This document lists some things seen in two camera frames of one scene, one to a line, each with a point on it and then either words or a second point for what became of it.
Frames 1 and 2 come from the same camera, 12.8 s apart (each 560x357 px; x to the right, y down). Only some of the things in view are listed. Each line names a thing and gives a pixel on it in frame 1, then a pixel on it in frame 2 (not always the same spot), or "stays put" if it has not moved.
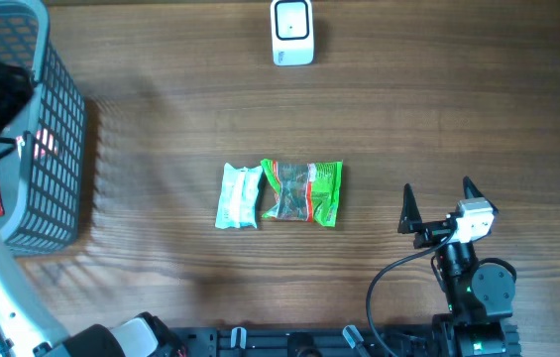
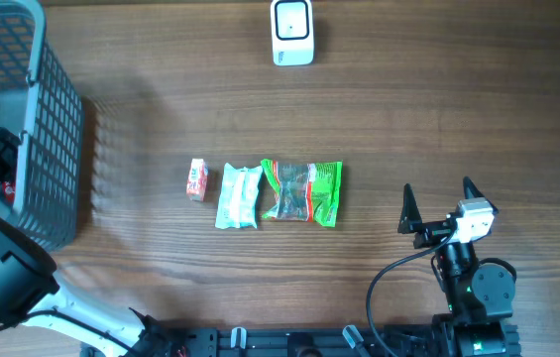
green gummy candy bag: (305, 191) stays put
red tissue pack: (45, 144) → (196, 184)
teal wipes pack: (238, 197) stays put
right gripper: (430, 231) stays put
